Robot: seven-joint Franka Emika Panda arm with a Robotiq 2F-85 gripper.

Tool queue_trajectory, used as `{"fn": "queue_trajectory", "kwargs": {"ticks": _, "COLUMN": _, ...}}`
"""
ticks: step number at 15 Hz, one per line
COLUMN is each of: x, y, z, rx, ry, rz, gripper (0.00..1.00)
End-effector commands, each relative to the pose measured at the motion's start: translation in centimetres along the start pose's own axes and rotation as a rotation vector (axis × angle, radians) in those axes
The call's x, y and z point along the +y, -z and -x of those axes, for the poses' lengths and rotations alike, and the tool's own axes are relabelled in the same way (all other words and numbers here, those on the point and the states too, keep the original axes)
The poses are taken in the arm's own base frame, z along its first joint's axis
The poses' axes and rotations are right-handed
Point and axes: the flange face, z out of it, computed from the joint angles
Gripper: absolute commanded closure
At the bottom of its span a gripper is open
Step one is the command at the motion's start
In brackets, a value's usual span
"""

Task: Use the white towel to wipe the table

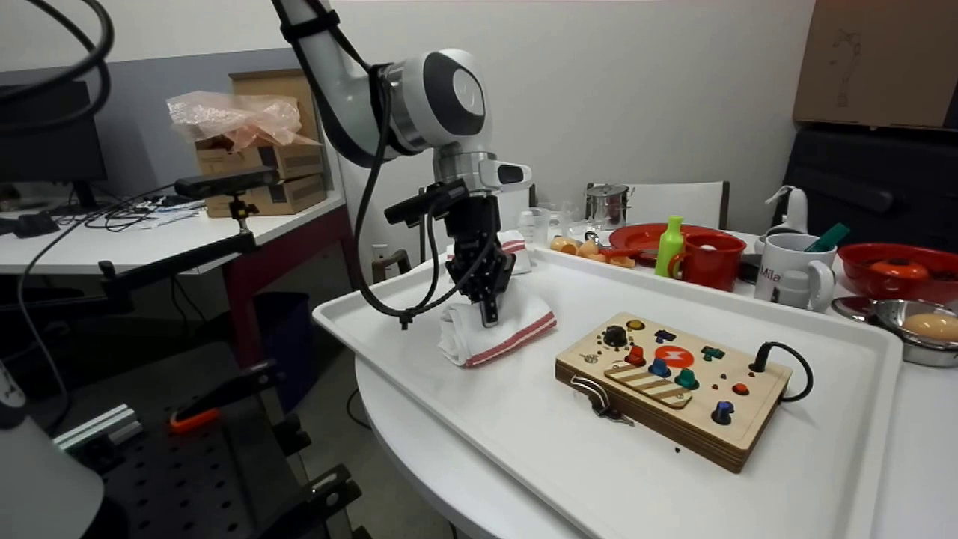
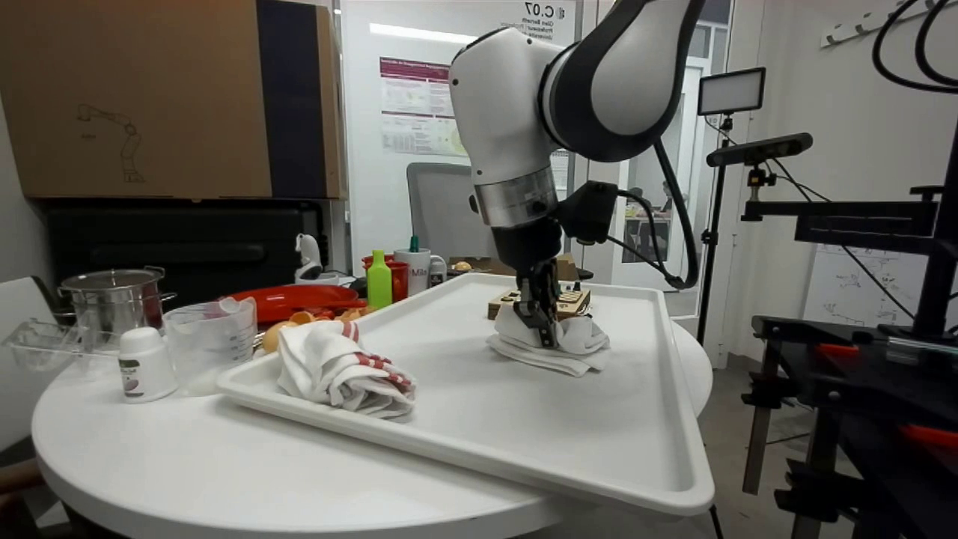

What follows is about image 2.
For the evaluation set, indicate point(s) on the green plastic bottle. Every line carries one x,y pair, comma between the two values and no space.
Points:
377,285

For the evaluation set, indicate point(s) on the white wall hook rail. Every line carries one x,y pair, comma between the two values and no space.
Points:
878,20

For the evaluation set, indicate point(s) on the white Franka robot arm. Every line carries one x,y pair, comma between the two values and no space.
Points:
498,101

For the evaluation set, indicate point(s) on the black LED light panel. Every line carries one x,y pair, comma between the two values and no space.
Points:
730,92

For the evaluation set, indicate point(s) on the black light stand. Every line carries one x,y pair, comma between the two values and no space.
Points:
712,249

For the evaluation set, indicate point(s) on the small white pill bottle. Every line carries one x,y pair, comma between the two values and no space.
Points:
148,366

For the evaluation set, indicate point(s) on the red bowl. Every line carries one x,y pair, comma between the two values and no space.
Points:
301,301

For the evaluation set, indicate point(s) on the clear plastic measuring cup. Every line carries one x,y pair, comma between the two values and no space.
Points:
209,345

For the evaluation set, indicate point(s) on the clear glass bowl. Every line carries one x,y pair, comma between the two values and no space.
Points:
42,348

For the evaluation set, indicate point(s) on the white board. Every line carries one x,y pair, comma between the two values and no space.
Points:
868,288

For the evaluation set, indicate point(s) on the white kettle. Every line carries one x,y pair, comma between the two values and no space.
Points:
310,258

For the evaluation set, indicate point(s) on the wall poster with maroon header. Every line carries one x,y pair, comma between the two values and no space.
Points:
413,107

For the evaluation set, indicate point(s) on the grey chair back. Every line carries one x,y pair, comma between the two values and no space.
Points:
437,211

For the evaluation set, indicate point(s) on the orange food pieces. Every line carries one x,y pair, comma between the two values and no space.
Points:
289,328

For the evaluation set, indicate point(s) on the black vertical post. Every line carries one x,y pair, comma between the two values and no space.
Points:
941,249

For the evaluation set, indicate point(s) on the white towel with red stripe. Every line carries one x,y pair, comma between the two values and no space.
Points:
577,345

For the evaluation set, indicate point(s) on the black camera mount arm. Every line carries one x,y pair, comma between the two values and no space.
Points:
847,217

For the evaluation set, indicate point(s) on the large white plastic tray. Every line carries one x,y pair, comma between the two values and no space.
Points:
498,421

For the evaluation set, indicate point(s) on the black cabinet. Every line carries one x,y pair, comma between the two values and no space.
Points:
181,249

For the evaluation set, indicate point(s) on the black clamp with orange grip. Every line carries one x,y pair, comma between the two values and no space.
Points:
929,435
847,354

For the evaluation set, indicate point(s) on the black stereo bar camera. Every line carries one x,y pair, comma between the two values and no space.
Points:
757,152

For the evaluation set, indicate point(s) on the large flat cardboard sheet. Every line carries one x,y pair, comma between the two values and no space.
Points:
128,101

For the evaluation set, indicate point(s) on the white towel with red print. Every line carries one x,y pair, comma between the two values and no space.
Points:
329,364

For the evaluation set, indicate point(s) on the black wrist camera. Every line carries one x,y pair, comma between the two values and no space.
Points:
588,211

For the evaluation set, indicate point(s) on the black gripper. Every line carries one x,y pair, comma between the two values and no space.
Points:
527,252

